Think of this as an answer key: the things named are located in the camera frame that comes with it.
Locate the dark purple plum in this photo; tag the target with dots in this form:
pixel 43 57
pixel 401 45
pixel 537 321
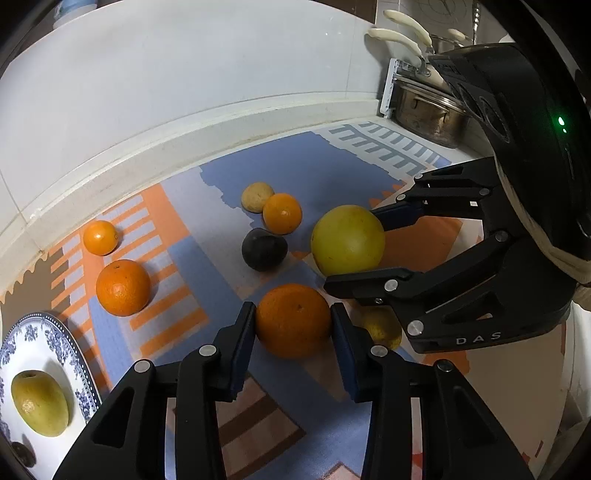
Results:
pixel 263 250
pixel 23 454

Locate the orange blue patterned mat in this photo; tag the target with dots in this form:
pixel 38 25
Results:
pixel 207 207

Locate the stainless steel pot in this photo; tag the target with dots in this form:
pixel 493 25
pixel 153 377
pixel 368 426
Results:
pixel 425 115

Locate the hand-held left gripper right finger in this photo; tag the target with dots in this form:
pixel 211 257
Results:
pixel 344 355

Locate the large orange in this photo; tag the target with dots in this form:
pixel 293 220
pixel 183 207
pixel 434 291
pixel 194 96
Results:
pixel 293 321

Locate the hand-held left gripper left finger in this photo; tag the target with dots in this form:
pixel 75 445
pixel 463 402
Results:
pixel 244 350

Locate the brown tan fruit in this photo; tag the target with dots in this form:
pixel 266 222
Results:
pixel 255 197

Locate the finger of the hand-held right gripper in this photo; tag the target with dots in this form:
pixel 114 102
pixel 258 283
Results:
pixel 369 284
pixel 401 215

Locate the small orange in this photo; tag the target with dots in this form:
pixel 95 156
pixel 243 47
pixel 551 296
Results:
pixel 282 213
pixel 100 237

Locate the blue and white bottle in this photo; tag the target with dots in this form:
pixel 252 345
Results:
pixel 69 11

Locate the person's right forearm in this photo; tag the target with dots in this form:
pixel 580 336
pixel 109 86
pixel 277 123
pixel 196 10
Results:
pixel 583 297

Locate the medium orange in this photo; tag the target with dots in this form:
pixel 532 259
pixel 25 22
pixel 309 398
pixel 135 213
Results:
pixel 123 287

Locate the white dish rack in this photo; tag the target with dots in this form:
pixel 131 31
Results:
pixel 387 92

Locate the blue and white patterned plate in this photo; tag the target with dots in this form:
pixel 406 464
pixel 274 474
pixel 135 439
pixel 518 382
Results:
pixel 46 350

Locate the small olive-yellow fruit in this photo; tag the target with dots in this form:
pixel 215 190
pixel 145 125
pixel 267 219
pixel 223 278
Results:
pixel 385 330

